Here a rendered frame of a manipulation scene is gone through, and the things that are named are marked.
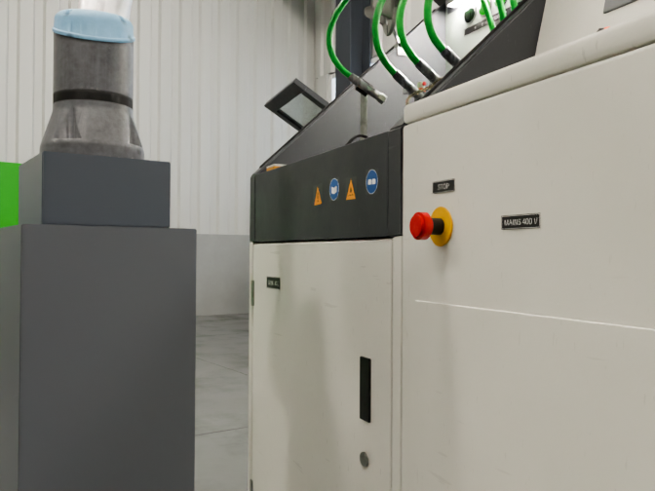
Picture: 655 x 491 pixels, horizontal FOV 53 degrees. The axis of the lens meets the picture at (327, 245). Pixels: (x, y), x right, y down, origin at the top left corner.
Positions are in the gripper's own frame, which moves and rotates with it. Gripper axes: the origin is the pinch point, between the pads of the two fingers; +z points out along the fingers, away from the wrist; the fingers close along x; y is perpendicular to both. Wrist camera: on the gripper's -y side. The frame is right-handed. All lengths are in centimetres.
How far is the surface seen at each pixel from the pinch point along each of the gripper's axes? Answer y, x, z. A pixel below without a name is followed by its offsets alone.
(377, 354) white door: 19, 28, 61
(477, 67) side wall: 5.3, 34.8, 17.4
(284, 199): 18.8, -12.2, 34.6
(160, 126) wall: -77, -667, -104
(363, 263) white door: 19, 23, 48
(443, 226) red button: 19, 46, 42
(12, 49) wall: 81, -644, -168
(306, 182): 18.8, -0.2, 32.3
